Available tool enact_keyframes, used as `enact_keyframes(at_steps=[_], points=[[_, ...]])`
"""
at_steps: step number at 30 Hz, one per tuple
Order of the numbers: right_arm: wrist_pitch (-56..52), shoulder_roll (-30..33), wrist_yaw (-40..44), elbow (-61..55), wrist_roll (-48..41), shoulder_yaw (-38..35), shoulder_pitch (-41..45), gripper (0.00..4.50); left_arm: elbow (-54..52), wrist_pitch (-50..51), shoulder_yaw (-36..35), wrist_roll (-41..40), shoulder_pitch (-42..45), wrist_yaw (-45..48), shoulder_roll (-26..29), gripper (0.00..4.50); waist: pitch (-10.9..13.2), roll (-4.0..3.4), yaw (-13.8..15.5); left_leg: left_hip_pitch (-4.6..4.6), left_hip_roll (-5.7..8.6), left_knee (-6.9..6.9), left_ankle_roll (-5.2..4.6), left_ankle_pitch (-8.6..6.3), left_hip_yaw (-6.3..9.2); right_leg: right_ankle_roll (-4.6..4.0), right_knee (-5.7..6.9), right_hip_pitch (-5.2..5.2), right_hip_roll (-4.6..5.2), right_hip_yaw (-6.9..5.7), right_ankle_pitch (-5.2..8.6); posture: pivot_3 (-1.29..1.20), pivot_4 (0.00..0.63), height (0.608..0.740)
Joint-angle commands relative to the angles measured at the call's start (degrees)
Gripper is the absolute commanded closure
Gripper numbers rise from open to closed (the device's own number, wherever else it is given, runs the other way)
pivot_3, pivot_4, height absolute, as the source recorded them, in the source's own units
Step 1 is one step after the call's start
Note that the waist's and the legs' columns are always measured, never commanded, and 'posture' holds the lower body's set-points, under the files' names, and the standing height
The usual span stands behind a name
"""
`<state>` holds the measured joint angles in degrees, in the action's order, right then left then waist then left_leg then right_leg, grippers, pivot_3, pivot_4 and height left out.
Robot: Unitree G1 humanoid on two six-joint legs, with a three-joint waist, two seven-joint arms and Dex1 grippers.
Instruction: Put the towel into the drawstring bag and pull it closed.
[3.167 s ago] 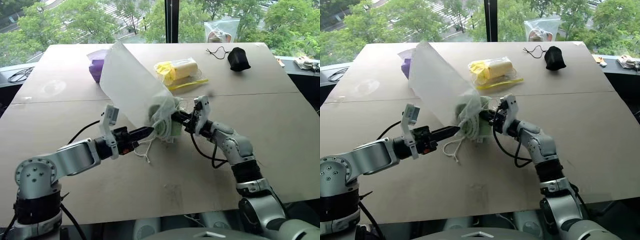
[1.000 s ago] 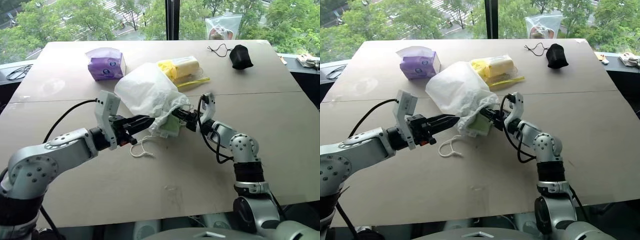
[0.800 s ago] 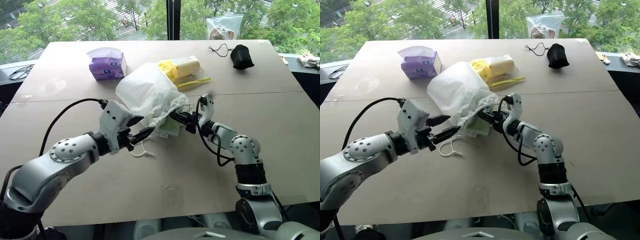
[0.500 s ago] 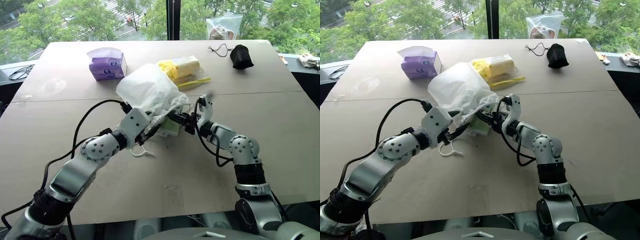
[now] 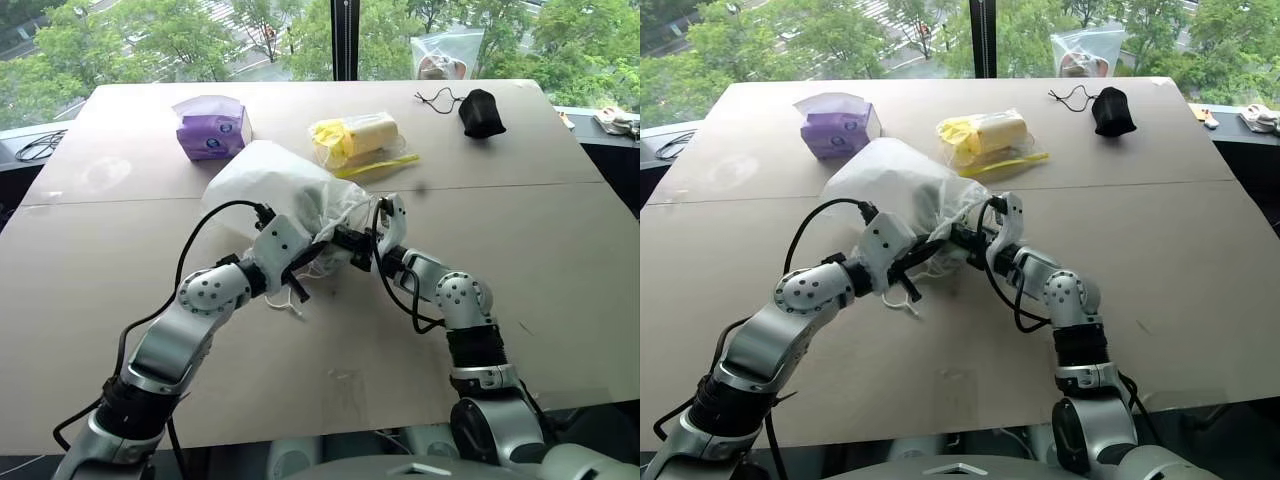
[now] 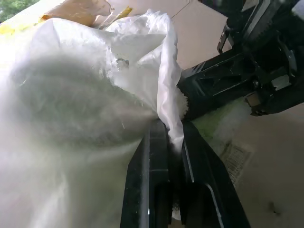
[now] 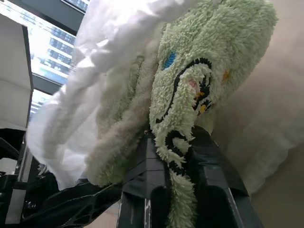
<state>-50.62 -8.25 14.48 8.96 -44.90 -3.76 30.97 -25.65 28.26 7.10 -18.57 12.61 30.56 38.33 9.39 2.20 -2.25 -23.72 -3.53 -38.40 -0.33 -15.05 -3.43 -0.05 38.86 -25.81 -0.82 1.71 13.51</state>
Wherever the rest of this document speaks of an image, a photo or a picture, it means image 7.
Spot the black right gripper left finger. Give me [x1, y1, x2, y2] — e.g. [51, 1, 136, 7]
[117, 131, 172, 228]

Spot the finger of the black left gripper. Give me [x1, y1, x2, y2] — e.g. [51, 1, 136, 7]
[22, 180, 123, 227]

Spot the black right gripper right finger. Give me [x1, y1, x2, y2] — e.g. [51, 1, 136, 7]
[189, 125, 265, 228]

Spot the light green fluffy towel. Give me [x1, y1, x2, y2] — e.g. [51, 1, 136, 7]
[85, 0, 279, 228]

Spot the white drawstring bag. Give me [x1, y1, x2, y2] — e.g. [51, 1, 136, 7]
[25, 0, 304, 198]

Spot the white cabinet panel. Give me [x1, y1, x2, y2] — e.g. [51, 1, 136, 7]
[0, 12, 34, 132]

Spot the silver metal frame post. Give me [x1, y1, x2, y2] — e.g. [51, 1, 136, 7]
[4, 134, 34, 225]

